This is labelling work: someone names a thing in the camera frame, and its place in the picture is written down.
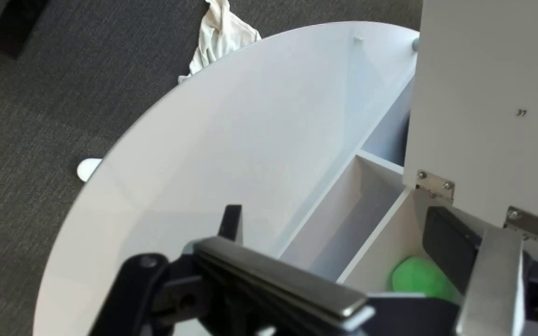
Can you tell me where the black metal gripper right finger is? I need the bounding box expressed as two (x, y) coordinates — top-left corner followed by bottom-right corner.
(422, 203), (538, 336)

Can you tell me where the black metal gripper left finger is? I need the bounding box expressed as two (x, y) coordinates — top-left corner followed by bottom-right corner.
(88, 203), (377, 336)

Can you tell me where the black rectangular object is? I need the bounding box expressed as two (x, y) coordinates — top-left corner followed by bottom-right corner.
(0, 0), (50, 61)

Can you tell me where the green plastic cup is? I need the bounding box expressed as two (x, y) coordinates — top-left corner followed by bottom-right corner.
(388, 254), (465, 308)

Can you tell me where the white toy kitchen cabinet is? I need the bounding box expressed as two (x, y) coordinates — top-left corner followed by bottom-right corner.
(276, 24), (470, 308)

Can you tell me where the white round table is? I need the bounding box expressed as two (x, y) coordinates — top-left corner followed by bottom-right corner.
(31, 20), (422, 336)

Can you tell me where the crumpled white cloth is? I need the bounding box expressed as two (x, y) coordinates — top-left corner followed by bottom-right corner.
(177, 0), (263, 84)

